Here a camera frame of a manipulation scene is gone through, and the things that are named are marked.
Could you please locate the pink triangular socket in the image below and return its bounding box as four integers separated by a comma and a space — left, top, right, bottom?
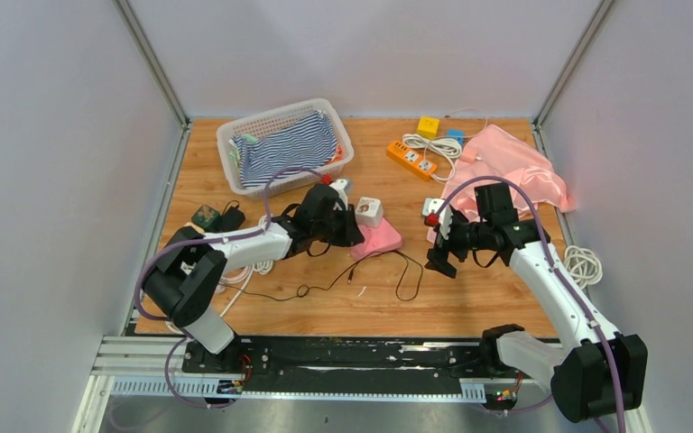
350, 218, 403, 261

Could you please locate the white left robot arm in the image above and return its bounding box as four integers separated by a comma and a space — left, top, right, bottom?
136, 179, 364, 373

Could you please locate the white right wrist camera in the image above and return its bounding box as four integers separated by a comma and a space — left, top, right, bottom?
421, 198, 452, 243

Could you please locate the yellow cube socket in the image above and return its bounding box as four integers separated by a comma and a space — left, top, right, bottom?
416, 116, 440, 140

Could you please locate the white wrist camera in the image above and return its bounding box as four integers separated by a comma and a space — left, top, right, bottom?
421, 198, 452, 243
329, 178, 353, 210

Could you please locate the dark green cube socket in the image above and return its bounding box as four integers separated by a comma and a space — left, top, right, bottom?
190, 205, 223, 233

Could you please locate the white plastic basket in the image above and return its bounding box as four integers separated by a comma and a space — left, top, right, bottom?
216, 98, 355, 199

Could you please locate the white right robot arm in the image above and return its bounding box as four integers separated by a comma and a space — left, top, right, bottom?
422, 176, 648, 432

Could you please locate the pink USB charger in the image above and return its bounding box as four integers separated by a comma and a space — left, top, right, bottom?
459, 148, 481, 163

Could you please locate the white bundled cord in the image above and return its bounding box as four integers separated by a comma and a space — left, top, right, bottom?
215, 256, 276, 318

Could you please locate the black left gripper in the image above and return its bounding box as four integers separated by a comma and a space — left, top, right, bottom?
312, 204, 365, 248

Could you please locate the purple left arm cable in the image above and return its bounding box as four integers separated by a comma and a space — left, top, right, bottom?
133, 167, 333, 410

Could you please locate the pink cloth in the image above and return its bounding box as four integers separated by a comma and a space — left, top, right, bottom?
441, 124, 577, 213

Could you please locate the white cord near yellow socket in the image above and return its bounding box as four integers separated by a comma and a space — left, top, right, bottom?
564, 244, 605, 288

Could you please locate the blue plug adapter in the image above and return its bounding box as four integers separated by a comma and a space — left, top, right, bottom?
446, 129, 466, 146

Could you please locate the white coiled power cord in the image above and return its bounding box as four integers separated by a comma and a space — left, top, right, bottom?
402, 132, 464, 184

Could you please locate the black adapter cable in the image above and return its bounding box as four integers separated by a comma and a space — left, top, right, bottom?
220, 249, 425, 303

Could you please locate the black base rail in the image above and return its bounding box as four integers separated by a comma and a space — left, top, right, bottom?
179, 334, 539, 397

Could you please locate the white tiger cube socket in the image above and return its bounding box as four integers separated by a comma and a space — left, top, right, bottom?
355, 197, 383, 228

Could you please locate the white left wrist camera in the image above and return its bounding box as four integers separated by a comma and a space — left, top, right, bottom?
329, 178, 353, 210

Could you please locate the black power adapter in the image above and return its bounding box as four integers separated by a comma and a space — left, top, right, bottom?
218, 200, 245, 232

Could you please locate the orange USB power strip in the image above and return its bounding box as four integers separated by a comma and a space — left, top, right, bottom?
386, 141, 437, 181

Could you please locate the blue striped cloth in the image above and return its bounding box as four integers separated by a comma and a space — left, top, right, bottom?
229, 110, 338, 189

